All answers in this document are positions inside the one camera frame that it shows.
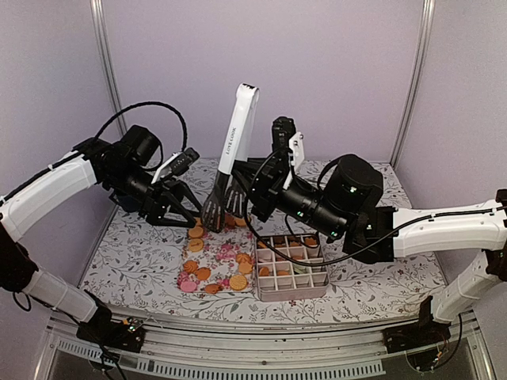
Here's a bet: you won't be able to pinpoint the red mark round cookie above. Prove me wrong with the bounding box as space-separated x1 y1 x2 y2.
188 238 204 253

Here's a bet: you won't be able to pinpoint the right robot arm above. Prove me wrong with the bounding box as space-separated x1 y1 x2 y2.
232 150 506 353

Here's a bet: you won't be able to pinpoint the swirl orange cookie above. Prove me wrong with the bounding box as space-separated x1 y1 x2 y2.
183 260 199 274

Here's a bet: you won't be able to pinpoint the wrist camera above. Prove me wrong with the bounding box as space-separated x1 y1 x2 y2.
151 147 200 184
272 116 305 190

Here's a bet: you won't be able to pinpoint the left aluminium frame post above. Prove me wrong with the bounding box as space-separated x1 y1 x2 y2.
90 0 122 112

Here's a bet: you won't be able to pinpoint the floral tablecloth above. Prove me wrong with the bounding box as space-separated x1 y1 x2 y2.
77 158 448 325

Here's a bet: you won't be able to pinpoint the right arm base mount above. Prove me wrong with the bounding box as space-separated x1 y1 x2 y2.
382 321 451 372

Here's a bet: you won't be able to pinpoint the metal serving tongs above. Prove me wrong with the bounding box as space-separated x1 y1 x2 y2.
200 83 260 233

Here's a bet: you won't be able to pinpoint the pink round cookie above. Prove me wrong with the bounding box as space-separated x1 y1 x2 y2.
180 280 198 293

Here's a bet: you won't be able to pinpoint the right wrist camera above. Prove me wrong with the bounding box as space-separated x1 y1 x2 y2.
272 116 305 190

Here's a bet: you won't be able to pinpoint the metal divided cookie tin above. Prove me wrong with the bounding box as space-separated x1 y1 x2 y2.
255 234 329 302

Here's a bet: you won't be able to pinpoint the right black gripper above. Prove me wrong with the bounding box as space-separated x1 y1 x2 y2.
223 158 348 242

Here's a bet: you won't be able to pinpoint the aluminium frame post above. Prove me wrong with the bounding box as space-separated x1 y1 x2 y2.
90 0 122 112
390 0 436 170

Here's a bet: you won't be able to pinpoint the right aluminium frame post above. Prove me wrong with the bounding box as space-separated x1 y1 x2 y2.
390 0 436 170

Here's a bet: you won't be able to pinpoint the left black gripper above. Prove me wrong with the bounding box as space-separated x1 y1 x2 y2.
108 163 207 228

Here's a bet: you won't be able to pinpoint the floral cookie tray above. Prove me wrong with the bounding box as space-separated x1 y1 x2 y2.
177 215 254 295

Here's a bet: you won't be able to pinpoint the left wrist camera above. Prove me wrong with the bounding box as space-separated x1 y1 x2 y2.
151 147 200 184

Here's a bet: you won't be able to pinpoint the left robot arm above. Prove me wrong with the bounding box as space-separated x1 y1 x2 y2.
1 126 201 348

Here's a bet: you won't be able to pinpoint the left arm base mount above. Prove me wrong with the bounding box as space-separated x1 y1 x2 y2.
76 317 146 353

